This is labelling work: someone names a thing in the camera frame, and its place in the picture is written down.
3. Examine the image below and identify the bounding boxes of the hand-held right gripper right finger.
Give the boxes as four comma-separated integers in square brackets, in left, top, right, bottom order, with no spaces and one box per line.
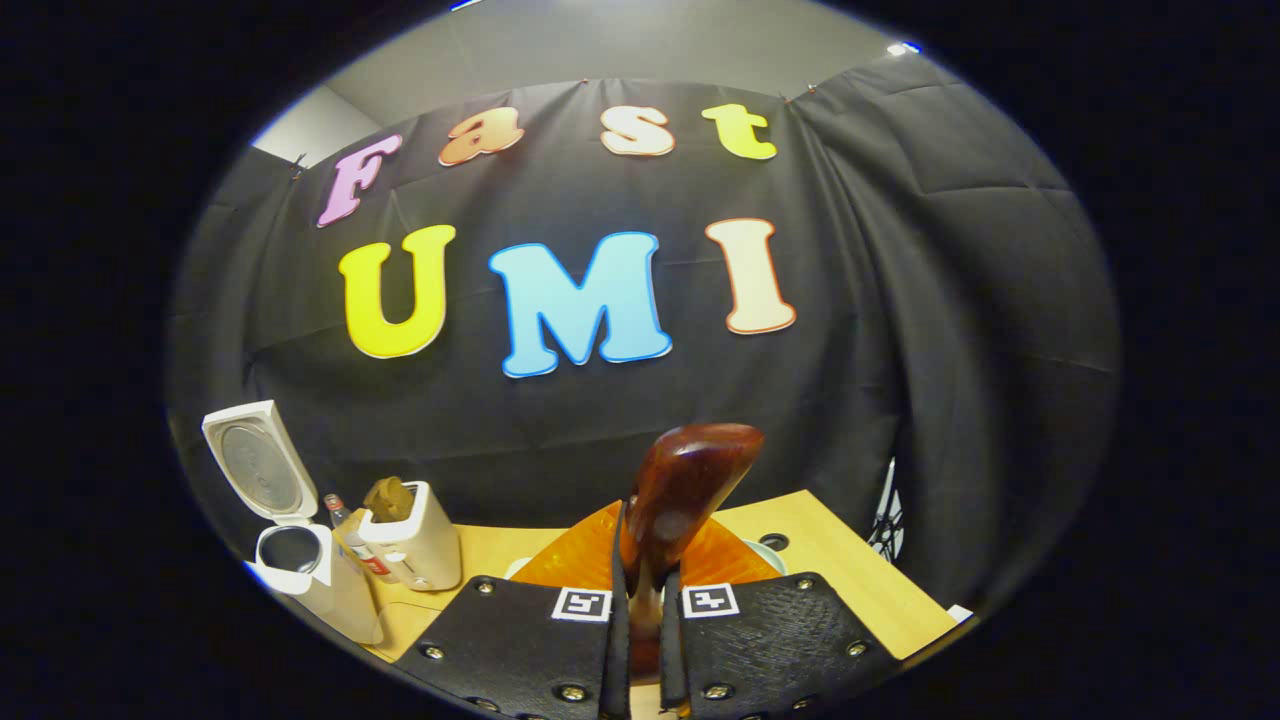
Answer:
[660,515,901,720]

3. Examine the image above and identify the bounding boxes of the white rice cooker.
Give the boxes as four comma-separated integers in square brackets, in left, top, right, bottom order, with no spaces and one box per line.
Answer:
[200,400,386,646]

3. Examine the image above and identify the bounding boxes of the glass bottle red cap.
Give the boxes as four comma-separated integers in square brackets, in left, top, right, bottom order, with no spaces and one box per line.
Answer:
[322,493,401,586]

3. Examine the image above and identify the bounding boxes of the black backdrop cloth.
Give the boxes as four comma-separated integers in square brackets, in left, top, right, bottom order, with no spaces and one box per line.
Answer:
[165,50,1126,611]

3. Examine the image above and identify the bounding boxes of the white toaster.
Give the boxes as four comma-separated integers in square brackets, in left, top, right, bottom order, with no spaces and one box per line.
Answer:
[358,480,463,591]

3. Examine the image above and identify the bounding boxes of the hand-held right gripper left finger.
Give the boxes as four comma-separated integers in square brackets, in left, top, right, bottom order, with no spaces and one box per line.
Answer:
[395,500,633,720]

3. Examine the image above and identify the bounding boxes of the brown wooden spoon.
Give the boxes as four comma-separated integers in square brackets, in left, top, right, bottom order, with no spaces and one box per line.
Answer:
[622,423,766,681]

